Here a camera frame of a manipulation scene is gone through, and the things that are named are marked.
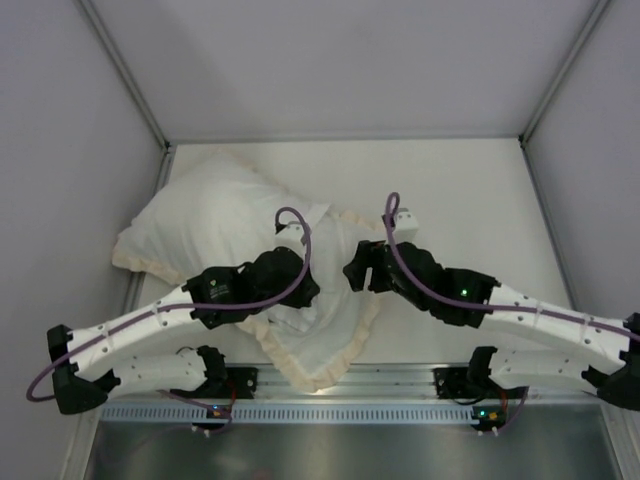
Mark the aluminium frame post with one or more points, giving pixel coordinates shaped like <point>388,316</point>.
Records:
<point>577,45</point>
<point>99,28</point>

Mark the white pillow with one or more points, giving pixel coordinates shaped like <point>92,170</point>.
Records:
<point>220,212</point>

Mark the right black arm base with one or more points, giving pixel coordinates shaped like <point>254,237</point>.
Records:
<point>452,383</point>

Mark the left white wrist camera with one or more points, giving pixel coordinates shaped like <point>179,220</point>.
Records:
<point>292,236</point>

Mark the white pillowcase with cream ruffle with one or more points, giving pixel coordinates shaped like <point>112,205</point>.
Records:
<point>315,346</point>

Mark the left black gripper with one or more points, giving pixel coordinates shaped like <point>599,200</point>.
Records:
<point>304,288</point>

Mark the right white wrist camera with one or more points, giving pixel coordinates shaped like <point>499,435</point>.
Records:
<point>401,227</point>

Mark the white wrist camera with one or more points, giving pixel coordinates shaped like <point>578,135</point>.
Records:
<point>292,236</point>
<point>401,227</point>

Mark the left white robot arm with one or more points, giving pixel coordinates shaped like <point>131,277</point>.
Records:
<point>93,365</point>

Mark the aluminium mounting rail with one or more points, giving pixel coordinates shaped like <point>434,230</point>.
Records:
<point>350,382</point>

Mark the left aluminium frame post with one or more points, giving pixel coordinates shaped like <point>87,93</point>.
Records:
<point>99,28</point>

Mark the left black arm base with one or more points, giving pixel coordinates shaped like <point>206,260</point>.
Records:
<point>236,382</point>

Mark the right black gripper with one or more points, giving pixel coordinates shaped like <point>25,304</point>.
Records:
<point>375,270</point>

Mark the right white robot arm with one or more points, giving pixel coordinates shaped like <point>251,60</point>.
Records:
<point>581,352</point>

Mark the right aluminium frame post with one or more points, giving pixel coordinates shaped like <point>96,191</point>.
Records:
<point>577,45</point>

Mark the perforated grey cable duct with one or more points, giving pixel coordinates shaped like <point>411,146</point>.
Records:
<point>305,413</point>

